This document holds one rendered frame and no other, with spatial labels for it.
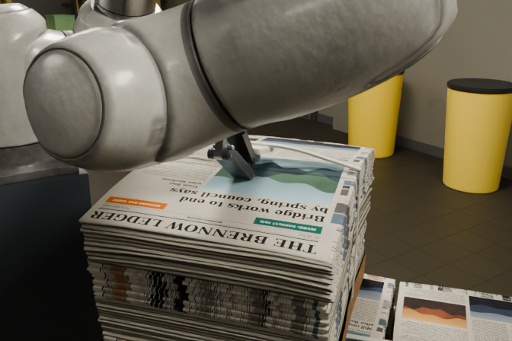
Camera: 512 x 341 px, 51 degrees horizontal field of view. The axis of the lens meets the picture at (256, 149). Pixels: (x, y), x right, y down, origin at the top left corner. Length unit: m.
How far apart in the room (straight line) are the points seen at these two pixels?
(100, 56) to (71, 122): 0.04
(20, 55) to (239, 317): 0.53
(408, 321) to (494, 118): 2.93
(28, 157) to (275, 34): 0.68
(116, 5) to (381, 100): 3.51
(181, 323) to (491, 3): 3.80
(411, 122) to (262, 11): 4.41
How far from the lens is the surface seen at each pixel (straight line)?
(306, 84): 0.34
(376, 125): 4.33
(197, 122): 0.37
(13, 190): 0.94
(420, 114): 4.66
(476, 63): 4.31
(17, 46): 0.92
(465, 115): 3.71
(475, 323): 0.89
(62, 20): 7.83
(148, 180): 0.69
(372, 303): 0.89
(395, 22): 0.33
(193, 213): 0.61
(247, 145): 0.64
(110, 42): 0.36
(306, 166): 0.71
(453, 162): 3.84
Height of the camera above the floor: 1.30
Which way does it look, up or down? 17 degrees down
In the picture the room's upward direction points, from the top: straight up
